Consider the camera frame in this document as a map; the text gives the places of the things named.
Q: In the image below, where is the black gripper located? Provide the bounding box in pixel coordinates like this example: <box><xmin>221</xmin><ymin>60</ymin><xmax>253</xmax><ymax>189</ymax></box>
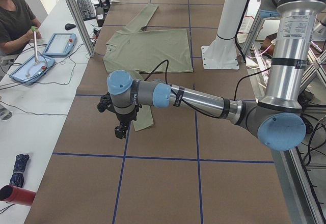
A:
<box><xmin>113</xmin><ymin>103</ymin><xmax>140</xmax><ymax>129</ymax></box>

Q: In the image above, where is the olive green long-sleeve shirt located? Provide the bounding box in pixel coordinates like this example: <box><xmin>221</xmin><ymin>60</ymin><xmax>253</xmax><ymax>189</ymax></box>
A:
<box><xmin>103</xmin><ymin>4</ymin><xmax>193</xmax><ymax>131</ymax></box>

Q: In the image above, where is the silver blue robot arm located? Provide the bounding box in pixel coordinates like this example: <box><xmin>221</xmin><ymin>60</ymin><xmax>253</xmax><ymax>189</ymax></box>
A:
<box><xmin>106</xmin><ymin>0</ymin><xmax>325</xmax><ymax>151</ymax></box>

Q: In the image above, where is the far blue teach pendant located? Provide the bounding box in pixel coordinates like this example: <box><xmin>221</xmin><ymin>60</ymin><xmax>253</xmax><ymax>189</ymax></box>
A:
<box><xmin>42</xmin><ymin>33</ymin><xmax>77</xmax><ymax>58</ymax></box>

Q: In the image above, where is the blue teach pendant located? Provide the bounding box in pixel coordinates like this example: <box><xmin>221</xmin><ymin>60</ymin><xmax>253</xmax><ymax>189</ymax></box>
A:
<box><xmin>42</xmin><ymin>33</ymin><xmax>77</xmax><ymax>58</ymax></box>
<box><xmin>9</xmin><ymin>55</ymin><xmax>56</xmax><ymax>85</ymax></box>

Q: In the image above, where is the near blue teach pendant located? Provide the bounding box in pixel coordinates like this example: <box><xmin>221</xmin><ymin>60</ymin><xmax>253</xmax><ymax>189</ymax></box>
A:
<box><xmin>9</xmin><ymin>55</ymin><xmax>56</xmax><ymax>85</ymax></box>

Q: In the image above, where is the black power adapter with label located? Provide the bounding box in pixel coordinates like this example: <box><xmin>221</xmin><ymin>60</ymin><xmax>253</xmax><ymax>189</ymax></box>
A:
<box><xmin>95</xmin><ymin>7</ymin><xmax>105</xmax><ymax>27</ymax></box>

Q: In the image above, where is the black computer mouse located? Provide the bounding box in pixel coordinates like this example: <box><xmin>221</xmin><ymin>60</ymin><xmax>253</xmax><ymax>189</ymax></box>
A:
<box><xmin>64</xmin><ymin>23</ymin><xmax>76</xmax><ymax>31</ymax></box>

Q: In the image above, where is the black keyboard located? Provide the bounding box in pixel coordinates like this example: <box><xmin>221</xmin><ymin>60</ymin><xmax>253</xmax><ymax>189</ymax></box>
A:
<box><xmin>76</xmin><ymin>0</ymin><xmax>96</xmax><ymax>21</ymax></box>

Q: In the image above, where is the folded dark blue umbrella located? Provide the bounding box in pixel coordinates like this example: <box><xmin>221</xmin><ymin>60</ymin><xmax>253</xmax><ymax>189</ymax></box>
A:
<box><xmin>9</xmin><ymin>154</ymin><xmax>30</xmax><ymax>188</ymax></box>

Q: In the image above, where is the silver stick with green tip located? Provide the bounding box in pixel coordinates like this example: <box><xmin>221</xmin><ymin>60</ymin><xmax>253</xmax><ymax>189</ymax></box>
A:
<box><xmin>31</xmin><ymin>26</ymin><xmax>48</xmax><ymax>70</ymax></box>

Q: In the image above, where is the red cylinder tube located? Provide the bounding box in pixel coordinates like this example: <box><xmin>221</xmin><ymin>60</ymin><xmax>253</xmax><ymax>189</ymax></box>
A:
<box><xmin>1</xmin><ymin>185</ymin><xmax>36</xmax><ymax>206</ymax></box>

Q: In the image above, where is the seated person in dark shirt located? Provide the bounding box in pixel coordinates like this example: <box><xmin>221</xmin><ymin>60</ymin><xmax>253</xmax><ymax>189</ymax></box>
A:
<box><xmin>1</xmin><ymin>0</ymin><xmax>41</xmax><ymax>55</ymax></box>

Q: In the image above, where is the brown box on rack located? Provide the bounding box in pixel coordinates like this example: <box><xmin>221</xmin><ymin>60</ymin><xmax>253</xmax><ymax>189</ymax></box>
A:
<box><xmin>260</xmin><ymin>33</ymin><xmax>277</xmax><ymax>55</ymax></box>

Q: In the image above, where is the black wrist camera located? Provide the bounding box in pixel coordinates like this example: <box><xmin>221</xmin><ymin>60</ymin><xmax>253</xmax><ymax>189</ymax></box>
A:
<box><xmin>114</xmin><ymin>125</ymin><xmax>128</xmax><ymax>139</ymax></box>

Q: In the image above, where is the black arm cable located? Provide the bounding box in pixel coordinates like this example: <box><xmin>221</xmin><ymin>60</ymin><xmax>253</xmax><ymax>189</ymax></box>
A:
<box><xmin>144</xmin><ymin>59</ymin><xmax>270</xmax><ymax>119</ymax></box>

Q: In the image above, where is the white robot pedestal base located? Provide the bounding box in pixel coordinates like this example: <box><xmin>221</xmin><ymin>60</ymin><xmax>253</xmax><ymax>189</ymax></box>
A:
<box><xmin>201</xmin><ymin>0</ymin><xmax>249</xmax><ymax>70</ymax></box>

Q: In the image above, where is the aluminium frame post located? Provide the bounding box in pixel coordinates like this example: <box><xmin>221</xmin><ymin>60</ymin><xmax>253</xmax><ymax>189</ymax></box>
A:
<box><xmin>66</xmin><ymin>0</ymin><xmax>95</xmax><ymax>58</ymax></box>

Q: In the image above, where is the aluminium frame rack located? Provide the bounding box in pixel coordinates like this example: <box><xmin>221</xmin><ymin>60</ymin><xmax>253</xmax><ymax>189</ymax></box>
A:
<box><xmin>239</xmin><ymin>10</ymin><xmax>326</xmax><ymax>224</ymax></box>

